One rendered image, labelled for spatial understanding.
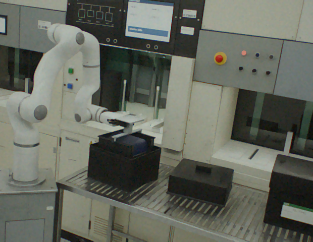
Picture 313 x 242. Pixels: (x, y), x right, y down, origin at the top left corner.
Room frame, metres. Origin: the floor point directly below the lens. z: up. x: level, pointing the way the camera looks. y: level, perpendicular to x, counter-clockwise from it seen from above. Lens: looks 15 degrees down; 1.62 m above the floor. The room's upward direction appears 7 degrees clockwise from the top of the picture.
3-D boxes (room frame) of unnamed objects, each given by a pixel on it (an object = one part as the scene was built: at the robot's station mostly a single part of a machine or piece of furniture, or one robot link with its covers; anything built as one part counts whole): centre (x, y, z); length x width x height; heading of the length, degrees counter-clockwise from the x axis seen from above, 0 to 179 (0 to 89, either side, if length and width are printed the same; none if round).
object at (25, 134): (1.87, 0.62, 1.07); 0.19 x 0.12 x 0.24; 50
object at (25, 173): (1.85, 0.59, 0.85); 0.19 x 0.19 x 0.18
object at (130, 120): (2.02, 0.13, 0.93); 0.24 x 0.20 x 0.32; 148
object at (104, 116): (2.08, 0.22, 1.06); 0.11 x 0.10 x 0.07; 58
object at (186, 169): (1.97, -0.28, 0.83); 0.29 x 0.29 x 0.13; 73
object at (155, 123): (2.65, -0.06, 0.89); 0.22 x 0.21 x 0.04; 156
